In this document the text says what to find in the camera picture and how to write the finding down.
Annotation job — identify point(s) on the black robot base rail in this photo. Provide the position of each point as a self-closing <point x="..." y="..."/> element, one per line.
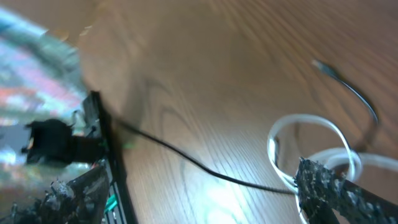
<point x="119" y="208"/>

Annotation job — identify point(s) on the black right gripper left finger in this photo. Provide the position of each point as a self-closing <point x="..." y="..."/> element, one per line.
<point x="81" y="200"/>

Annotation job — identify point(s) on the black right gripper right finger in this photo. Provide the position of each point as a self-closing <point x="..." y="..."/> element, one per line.
<point x="321" y="192"/>

